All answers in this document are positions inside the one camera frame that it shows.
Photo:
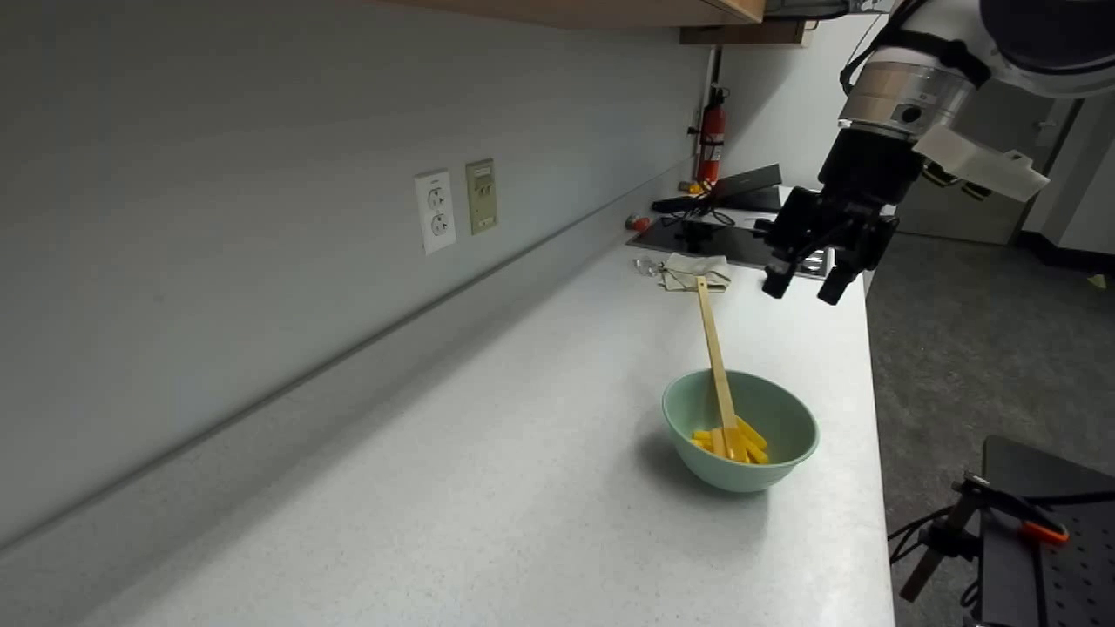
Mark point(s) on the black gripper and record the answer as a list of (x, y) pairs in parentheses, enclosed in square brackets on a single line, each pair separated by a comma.
[(872, 174)]

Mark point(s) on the wooden ladle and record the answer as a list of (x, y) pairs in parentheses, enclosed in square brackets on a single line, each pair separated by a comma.
[(715, 348)]

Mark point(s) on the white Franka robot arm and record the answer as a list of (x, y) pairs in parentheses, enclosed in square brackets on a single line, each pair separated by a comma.
[(907, 98)]

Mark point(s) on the light green bowl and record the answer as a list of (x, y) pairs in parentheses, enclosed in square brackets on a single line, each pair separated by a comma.
[(699, 448)]

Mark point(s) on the beige folded cloth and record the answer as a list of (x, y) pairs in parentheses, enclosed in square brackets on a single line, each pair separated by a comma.
[(695, 266)]

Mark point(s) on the red fire extinguisher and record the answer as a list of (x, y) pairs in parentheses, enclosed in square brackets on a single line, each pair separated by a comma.
[(709, 128)]

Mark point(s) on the clear plastic bag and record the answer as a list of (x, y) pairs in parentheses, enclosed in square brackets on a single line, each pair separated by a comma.
[(648, 269)]

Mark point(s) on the small red object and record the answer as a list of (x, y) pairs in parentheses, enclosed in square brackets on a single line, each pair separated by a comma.
[(638, 223)]

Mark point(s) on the yellow food pieces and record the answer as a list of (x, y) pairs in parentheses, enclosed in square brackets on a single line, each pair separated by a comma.
[(750, 448)]

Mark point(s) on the black perforated breadboard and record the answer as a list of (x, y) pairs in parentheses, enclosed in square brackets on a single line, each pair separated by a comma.
[(1055, 581)]

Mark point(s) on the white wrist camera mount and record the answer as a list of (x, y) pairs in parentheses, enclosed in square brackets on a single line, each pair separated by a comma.
[(980, 161)]

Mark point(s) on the white wall power outlet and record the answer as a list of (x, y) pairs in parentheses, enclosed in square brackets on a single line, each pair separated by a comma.
[(435, 214)]

